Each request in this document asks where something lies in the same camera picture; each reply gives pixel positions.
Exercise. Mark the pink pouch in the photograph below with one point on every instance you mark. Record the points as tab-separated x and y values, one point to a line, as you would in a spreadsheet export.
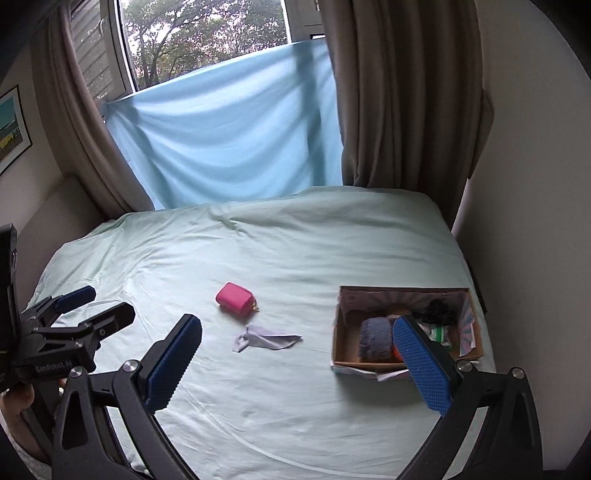
235	299

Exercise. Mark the brown curtain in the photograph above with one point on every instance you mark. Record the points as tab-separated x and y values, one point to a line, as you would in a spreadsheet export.
83	115
406	92

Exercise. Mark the window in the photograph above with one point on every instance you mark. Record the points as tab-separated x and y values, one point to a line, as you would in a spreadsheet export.
198	37

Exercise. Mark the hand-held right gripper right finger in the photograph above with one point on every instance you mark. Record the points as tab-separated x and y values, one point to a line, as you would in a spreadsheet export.
422	364

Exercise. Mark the person's left hand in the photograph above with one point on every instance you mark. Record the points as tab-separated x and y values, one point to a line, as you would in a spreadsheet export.
16	401

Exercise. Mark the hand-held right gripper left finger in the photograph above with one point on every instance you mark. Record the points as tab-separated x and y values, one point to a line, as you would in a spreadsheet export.
173	364

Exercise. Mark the patterned cardboard box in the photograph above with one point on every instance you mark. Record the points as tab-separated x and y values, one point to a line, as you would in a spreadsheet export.
344	344

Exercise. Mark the orange pom-pom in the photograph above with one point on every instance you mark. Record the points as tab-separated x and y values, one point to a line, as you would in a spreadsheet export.
398	355

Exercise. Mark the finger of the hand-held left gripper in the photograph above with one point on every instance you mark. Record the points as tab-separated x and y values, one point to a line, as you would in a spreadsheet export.
74	296
113	321

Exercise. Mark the grey cloth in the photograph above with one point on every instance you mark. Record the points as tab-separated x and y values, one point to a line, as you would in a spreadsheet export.
263	341

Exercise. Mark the bed with green sheet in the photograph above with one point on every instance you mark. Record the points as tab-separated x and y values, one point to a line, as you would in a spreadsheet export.
277	240

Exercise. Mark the light blue hanging cloth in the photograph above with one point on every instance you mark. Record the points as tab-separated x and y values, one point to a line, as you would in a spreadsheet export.
221	138

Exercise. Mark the black scrunchie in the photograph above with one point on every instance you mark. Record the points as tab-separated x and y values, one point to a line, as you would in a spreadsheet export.
436	310

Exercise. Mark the green clear pouch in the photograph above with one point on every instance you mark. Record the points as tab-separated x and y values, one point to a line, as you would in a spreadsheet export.
442	333

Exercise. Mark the framed wall picture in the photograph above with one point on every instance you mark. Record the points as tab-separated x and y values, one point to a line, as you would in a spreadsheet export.
11	129

